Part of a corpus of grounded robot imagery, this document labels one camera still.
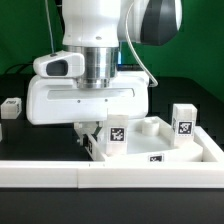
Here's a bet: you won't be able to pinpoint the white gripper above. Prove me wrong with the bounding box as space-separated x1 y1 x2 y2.
26 71 149 146

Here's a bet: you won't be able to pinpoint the white square tabletop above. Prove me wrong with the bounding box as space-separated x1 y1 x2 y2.
81 115 205 164

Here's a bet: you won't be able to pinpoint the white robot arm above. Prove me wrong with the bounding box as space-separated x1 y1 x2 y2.
26 0 182 150

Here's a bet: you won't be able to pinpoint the white U-shaped fence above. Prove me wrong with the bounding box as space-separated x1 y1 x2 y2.
0 127 224 188

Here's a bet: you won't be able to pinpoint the white block at left edge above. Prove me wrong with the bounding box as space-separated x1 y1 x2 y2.
0 123 3 142

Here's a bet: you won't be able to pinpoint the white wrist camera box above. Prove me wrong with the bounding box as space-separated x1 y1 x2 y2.
33 51 85 78

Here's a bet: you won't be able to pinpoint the black cables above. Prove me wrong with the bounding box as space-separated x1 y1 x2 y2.
2 63 34 76

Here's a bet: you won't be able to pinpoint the grey camera cable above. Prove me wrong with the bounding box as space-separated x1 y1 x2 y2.
125 0 159 88

